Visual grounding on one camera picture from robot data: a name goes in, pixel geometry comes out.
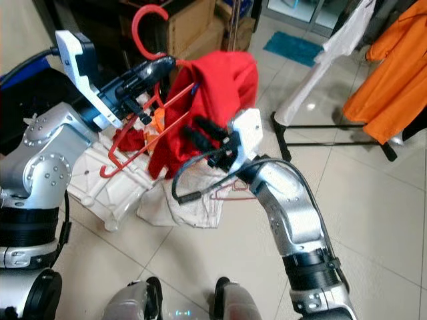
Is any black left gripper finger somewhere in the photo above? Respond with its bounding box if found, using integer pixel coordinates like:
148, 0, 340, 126
117, 55, 177, 92

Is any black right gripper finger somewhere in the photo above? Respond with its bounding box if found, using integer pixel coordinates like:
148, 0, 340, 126
182, 125, 224, 159
192, 115, 233, 142

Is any red clothes hanger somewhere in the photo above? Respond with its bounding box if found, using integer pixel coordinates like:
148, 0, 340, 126
99, 3, 201, 179

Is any red shirt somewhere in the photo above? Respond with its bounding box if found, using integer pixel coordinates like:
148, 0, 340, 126
147, 50, 261, 179

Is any orange plastic bag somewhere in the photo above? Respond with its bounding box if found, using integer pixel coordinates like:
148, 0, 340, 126
152, 110, 167, 134

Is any steel and black clothes rack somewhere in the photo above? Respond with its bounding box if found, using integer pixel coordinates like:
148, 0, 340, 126
270, 110, 401, 163

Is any plain cardboard box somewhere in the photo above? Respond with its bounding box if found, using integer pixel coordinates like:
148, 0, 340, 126
163, 0, 231, 59

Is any blue board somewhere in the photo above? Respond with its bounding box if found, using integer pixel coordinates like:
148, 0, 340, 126
33, 57, 55, 73

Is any black carry case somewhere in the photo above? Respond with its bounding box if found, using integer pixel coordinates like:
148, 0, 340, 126
0, 63, 67, 134

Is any white cloth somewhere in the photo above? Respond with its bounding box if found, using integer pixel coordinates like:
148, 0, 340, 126
67, 153, 147, 231

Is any teal floor mat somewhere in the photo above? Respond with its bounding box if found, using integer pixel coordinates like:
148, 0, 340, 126
262, 31, 324, 67

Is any white T-shirt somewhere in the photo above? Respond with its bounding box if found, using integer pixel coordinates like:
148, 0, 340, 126
274, 0, 378, 127

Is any robot left leg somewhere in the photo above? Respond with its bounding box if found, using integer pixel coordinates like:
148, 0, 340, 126
103, 277, 164, 320

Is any orange polo shirt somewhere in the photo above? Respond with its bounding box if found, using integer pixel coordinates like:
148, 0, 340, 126
340, 0, 427, 146

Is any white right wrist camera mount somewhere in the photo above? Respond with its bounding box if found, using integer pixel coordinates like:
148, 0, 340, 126
230, 108, 264, 171

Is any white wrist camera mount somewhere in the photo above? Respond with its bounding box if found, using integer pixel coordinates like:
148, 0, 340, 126
230, 108, 264, 171
55, 30, 117, 131

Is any pink wire hanger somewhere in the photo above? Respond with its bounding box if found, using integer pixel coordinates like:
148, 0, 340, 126
210, 177, 261, 201

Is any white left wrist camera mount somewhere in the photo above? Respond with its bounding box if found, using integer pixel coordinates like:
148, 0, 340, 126
55, 30, 117, 131

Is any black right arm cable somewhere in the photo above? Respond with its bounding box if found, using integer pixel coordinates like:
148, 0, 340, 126
171, 157, 274, 204

